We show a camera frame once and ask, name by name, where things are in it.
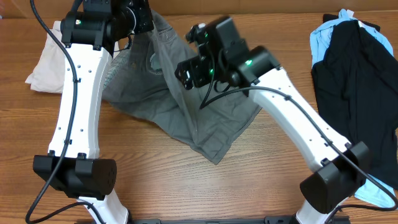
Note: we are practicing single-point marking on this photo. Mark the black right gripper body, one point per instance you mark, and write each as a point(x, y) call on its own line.
point(203, 72)

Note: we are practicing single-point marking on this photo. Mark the light blue garment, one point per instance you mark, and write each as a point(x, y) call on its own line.
point(323, 40)

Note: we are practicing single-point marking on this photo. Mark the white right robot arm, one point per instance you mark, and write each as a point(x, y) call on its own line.
point(335, 163)

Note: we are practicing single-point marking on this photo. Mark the black garment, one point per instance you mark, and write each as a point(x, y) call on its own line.
point(357, 93)

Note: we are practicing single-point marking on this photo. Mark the beige folded shorts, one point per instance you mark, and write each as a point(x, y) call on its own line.
point(48, 75)

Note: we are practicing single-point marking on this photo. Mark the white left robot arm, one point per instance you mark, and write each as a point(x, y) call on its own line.
point(72, 164)

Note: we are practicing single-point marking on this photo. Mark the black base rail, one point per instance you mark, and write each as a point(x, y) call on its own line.
point(214, 221)

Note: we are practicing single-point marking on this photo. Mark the grey shorts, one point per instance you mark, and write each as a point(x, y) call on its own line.
point(141, 83)

